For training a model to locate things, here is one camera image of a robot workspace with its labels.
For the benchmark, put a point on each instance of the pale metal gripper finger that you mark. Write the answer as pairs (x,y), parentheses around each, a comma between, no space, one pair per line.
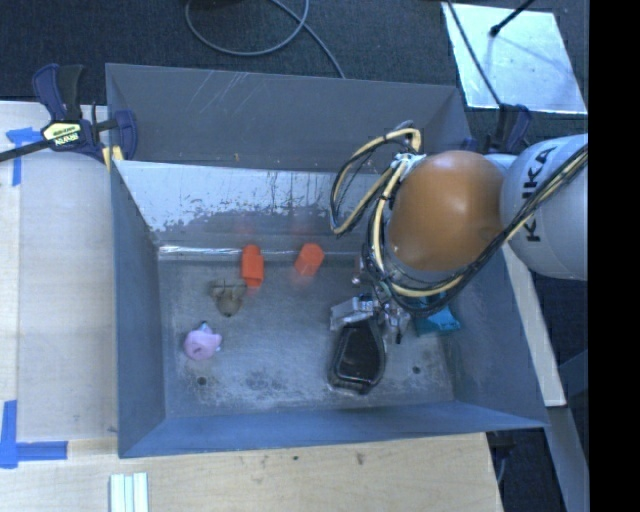
(343,315)

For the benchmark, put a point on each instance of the brown toy animal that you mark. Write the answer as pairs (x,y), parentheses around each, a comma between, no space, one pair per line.
(227,299)

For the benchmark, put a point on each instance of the grey metal bin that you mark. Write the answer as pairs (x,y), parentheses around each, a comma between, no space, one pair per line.
(280,350)

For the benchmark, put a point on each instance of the orange plastic block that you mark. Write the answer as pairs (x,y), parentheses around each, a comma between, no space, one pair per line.
(309,259)
(252,265)

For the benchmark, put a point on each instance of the pink toy animal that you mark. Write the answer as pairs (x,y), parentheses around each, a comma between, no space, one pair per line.
(201,343)

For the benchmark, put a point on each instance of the black cylinder on white bracket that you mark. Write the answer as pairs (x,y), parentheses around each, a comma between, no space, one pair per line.
(395,325)

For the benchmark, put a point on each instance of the black glossy case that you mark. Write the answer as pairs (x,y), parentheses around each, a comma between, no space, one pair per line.
(357,357)

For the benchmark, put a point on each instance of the blue sponge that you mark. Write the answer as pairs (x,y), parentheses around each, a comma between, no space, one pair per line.
(439,320)

